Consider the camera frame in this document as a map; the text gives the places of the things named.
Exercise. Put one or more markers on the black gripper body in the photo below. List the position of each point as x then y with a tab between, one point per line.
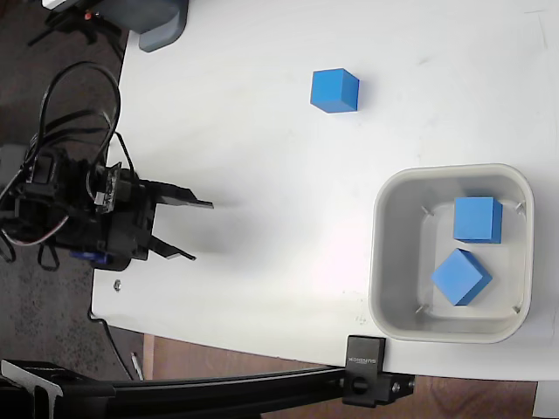
129	227

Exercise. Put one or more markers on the blue cube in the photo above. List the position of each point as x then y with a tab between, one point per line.
332	89
458	275
476	217

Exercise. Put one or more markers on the black six-joint robot arm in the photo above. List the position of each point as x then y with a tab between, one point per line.
48	205

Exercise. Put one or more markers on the white plastic bin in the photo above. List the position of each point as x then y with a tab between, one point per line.
393	262

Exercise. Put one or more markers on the blue base clamp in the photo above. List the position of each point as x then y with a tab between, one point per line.
89	256

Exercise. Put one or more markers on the small metal hex nut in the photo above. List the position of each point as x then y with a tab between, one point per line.
117	285

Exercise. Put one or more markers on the small pen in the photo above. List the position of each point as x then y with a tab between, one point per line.
136	366

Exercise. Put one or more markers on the black tripod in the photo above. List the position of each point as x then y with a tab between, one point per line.
72	26

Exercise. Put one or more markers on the white flat object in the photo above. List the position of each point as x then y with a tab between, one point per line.
57	3

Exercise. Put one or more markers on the black table clamp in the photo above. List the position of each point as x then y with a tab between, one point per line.
364	371

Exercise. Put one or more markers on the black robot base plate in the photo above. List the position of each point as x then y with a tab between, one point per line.
118	263

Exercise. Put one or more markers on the gripper camera circuit board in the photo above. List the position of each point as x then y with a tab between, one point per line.
107	192

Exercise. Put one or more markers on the black metal bracket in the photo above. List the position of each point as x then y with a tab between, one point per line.
39	388

